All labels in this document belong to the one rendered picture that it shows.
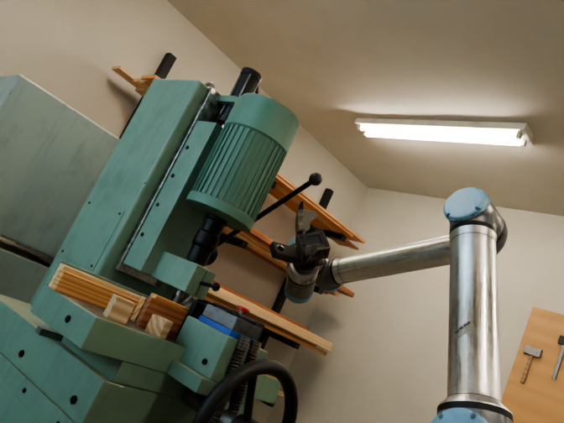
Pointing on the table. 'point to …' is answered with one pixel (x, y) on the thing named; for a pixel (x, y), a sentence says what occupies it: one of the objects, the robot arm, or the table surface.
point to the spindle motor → (244, 161)
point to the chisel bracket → (183, 275)
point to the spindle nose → (206, 239)
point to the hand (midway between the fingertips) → (306, 221)
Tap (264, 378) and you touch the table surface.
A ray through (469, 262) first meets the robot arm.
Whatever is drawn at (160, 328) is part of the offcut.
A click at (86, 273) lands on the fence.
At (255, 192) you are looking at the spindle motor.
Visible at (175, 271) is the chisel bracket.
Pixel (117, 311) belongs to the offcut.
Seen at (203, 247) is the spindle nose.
